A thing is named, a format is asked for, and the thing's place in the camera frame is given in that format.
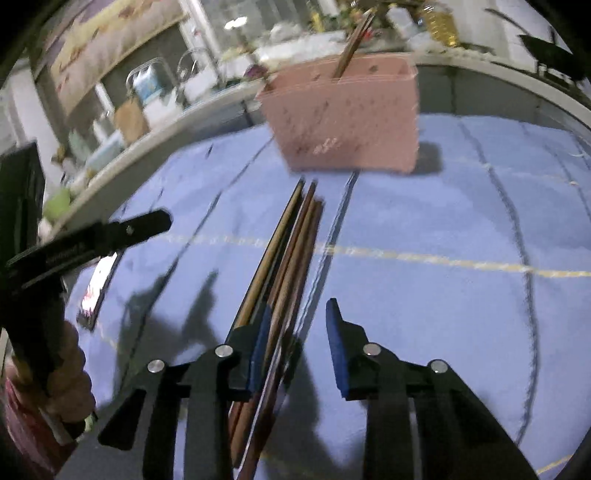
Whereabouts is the pink perforated plastic basket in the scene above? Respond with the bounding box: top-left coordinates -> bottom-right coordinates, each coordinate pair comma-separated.
255,52 -> 421,175

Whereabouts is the wall poster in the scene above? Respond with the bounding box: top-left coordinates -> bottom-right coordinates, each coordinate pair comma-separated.
30,0 -> 190,116

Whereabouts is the dark tan chopstick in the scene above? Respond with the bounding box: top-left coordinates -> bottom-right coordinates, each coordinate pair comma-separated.
228,180 -> 306,337

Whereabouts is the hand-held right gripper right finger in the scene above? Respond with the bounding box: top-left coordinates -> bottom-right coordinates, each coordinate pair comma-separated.
325,298 -> 539,480

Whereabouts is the person's left hand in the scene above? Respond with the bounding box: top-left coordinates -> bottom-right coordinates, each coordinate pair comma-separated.
6,320 -> 96,424

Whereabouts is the green bowl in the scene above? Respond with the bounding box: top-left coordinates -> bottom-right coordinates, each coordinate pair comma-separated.
44,187 -> 73,220

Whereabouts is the wooden cutting board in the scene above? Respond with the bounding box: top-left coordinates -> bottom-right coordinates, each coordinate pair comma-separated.
113,99 -> 151,148

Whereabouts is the blue checked tablecloth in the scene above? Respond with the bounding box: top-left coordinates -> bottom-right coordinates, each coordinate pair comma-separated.
60,113 -> 591,480

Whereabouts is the smartphone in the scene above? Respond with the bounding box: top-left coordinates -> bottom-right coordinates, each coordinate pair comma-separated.
76,251 -> 123,330

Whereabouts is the black wok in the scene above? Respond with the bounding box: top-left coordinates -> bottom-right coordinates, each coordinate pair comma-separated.
485,7 -> 587,80

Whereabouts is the grey kitchen counter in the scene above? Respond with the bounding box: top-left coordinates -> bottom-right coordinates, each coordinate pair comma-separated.
41,48 -> 591,241

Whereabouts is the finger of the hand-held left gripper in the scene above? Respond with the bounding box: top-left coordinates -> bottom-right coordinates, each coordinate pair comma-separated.
7,210 -> 172,280

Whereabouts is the person's left forearm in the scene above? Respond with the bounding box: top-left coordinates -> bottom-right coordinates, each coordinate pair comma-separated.
0,376 -> 77,480

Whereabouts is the bundle of wooden chopsticks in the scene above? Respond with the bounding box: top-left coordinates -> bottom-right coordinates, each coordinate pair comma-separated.
232,198 -> 322,468

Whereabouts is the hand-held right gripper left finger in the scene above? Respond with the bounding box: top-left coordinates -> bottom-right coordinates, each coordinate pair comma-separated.
97,302 -> 275,480

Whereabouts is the yellow cooking oil bottle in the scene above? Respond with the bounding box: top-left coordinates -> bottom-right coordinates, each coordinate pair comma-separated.
418,2 -> 462,47

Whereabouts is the chrome faucet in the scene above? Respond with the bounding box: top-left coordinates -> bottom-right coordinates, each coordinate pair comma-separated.
175,46 -> 218,107

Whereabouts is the blue white water purifier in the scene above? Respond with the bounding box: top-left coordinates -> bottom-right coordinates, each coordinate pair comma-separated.
126,58 -> 178,121

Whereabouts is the brown wooden chopstick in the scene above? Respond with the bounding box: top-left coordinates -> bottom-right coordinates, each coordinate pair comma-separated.
337,9 -> 377,79
239,202 -> 325,480
228,181 -> 319,444
331,11 -> 372,78

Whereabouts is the barred window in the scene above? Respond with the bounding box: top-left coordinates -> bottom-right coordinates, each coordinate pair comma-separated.
185,0 -> 324,51

